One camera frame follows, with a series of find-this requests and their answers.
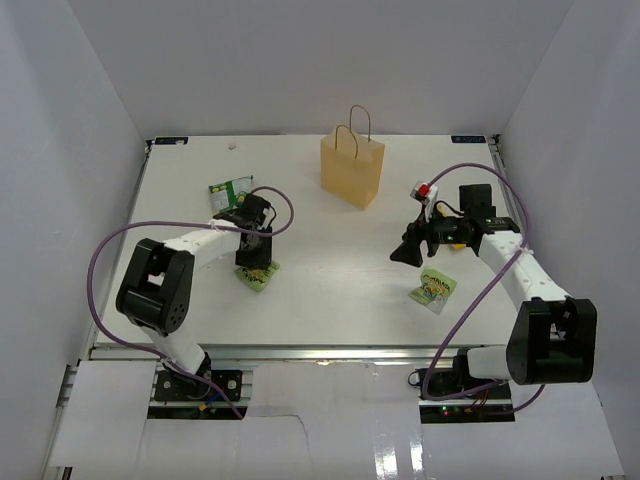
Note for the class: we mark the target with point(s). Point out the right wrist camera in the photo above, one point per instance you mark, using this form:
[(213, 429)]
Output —
[(427, 196)]

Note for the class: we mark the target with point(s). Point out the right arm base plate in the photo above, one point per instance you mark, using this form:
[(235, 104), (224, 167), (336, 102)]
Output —
[(486, 406)]

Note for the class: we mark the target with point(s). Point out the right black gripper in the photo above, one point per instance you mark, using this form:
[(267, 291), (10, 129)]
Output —
[(409, 251)]

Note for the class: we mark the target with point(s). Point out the green candy packet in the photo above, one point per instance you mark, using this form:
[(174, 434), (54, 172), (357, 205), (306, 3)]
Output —
[(434, 291), (257, 279)]

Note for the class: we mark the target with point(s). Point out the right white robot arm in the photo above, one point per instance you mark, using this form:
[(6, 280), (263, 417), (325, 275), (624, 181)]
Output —
[(553, 335)]

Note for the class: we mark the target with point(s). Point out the brown paper bag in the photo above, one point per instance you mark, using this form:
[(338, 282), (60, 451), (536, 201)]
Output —
[(351, 164)]

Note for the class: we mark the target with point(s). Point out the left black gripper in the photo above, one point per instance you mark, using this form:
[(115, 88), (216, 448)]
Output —
[(261, 258)]

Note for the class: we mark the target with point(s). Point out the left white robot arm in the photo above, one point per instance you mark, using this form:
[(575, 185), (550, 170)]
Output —
[(156, 290)]

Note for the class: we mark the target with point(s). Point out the green white snack packet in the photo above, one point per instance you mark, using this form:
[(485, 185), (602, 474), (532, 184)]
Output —
[(230, 194)]

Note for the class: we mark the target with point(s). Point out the front aluminium rail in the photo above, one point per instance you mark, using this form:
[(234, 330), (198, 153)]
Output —
[(262, 353)]

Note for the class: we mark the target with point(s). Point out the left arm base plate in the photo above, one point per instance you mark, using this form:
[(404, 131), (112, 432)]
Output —
[(171, 389)]

